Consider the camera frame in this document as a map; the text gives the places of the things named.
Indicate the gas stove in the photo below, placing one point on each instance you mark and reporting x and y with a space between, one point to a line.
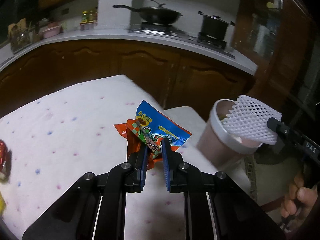
170 31

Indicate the yellow foam fruit net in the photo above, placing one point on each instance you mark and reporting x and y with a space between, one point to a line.
2 205

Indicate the pink basin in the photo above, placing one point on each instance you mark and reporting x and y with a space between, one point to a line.
51 30

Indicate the blue orange snack bag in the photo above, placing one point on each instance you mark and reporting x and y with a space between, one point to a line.
150 127

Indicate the lower wooden cabinets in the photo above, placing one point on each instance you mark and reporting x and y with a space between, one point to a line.
173 77

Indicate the black stock pot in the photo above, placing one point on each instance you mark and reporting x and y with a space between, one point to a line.
213 26

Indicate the white foam fruit net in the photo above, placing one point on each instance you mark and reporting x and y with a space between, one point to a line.
248 119

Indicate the utensil rack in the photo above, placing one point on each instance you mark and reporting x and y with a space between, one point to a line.
22 35

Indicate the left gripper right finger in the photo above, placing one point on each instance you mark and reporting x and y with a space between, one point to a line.
215 207

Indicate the oil bottles on counter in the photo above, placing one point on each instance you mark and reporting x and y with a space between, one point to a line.
89 19

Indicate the black wok with lid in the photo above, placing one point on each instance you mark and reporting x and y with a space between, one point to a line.
154 15

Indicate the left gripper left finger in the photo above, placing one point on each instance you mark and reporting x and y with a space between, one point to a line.
94 206

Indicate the crushed red drink can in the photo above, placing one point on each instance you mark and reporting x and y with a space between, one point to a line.
5 161

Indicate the right hand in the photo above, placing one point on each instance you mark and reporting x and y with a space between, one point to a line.
298 202

